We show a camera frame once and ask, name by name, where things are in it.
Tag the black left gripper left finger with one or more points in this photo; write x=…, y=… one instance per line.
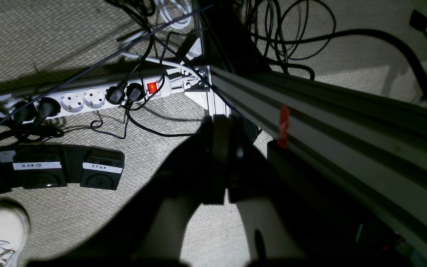
x=149, y=230

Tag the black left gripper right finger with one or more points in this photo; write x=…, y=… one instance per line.
x=275, y=235

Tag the black foot pedal stop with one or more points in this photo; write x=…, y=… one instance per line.
x=102, y=169

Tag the black foot pedal zero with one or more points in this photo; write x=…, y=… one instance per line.
x=39, y=168

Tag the white sneaker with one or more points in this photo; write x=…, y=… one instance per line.
x=15, y=228

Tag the white power strip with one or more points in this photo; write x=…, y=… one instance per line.
x=90, y=94

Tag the aluminium frame beam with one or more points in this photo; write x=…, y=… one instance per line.
x=374, y=148

